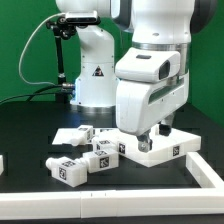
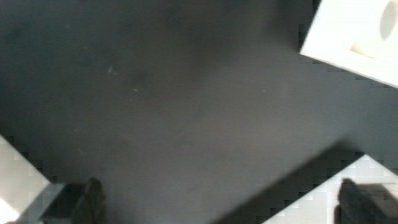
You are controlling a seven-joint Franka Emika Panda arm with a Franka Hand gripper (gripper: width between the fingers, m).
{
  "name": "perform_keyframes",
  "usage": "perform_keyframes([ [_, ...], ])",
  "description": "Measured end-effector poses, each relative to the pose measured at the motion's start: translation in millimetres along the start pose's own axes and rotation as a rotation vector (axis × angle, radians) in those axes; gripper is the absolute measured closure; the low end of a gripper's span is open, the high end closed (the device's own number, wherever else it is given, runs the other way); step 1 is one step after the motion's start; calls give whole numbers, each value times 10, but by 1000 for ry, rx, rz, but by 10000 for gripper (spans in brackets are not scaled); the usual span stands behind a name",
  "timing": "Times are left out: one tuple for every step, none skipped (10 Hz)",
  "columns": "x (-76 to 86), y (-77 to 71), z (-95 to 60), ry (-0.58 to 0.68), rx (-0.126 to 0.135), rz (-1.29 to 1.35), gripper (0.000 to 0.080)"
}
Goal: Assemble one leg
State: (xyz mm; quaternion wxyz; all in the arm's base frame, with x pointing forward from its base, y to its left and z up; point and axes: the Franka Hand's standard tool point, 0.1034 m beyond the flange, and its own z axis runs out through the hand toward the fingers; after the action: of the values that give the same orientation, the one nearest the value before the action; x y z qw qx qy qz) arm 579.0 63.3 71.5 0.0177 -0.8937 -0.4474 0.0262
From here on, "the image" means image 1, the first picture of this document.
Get grey camera cable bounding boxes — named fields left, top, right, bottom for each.
left=18, top=12, right=66, bottom=87

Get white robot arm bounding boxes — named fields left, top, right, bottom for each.
left=56, top=0, right=217, bottom=152

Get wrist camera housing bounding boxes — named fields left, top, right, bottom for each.
left=115, top=47, right=180, bottom=83

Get black cables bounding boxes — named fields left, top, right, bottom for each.
left=0, top=83, right=76, bottom=105

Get black camera stand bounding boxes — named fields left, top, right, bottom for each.
left=46, top=16, right=76, bottom=103

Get white marker sheet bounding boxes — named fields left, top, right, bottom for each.
left=51, top=127, right=118, bottom=146

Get white square table top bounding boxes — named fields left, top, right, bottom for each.
left=118, top=125, right=201, bottom=167

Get white L-shaped fence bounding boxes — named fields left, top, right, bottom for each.
left=0, top=152, right=224, bottom=220

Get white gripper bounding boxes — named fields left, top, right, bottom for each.
left=116, top=71, right=189, bottom=153

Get silver camera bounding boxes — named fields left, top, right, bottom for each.
left=65, top=11, right=100, bottom=25

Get white block at left edge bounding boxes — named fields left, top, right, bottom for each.
left=0, top=155, right=4, bottom=175

